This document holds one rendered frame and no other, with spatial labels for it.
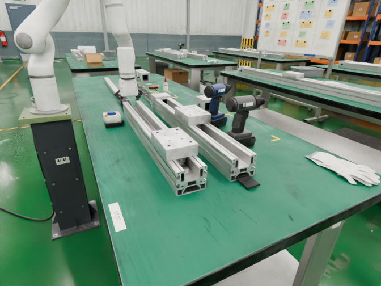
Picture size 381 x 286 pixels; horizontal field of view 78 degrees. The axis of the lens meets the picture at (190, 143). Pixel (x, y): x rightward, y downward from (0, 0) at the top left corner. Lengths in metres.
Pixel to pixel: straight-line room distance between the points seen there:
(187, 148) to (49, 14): 0.99
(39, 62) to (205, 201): 1.14
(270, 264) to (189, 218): 0.75
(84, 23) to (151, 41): 3.09
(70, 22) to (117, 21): 11.02
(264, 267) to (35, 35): 1.54
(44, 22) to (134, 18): 11.41
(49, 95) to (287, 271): 1.50
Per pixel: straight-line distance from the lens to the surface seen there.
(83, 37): 12.38
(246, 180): 0.80
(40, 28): 1.43
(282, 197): 0.78
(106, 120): 1.23
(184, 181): 0.70
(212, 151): 0.85
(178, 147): 0.72
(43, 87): 1.48
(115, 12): 1.37
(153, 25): 13.04
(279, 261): 1.36
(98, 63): 3.58
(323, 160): 1.03
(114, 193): 0.76
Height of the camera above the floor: 1.22
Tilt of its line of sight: 25 degrees down
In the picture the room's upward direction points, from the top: 1 degrees clockwise
